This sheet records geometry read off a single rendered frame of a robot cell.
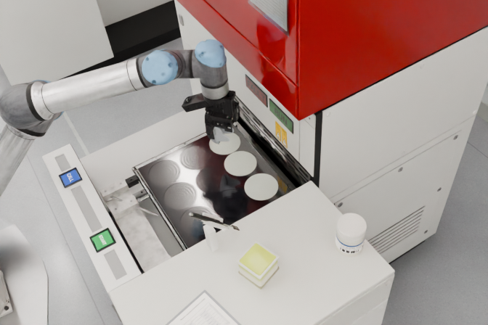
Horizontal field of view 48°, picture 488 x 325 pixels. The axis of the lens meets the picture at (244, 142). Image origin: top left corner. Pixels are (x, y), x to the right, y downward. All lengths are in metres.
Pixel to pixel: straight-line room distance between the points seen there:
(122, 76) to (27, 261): 0.69
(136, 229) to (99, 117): 1.74
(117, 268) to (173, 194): 0.30
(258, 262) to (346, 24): 0.59
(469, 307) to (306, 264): 1.24
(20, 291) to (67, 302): 0.92
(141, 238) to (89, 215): 0.16
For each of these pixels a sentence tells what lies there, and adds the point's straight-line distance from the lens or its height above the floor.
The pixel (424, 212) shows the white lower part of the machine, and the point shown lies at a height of 0.34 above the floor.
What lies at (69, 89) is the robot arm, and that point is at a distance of 1.36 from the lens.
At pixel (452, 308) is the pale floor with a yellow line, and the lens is 2.51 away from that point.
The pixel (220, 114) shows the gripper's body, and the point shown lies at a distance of 1.51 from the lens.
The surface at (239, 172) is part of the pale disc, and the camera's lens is 1.66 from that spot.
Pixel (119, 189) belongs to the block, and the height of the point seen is 0.91.
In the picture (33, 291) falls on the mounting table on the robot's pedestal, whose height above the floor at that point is 0.82.
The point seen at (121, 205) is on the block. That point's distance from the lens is 1.65.
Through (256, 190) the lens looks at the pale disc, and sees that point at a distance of 1.61.
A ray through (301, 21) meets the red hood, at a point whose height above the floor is 1.52.
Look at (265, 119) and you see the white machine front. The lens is 1.65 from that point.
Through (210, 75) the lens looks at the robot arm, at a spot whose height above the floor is 1.28.
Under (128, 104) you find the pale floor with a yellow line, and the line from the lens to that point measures 3.31.
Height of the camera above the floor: 2.18
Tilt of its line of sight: 47 degrees down
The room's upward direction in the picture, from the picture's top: 6 degrees counter-clockwise
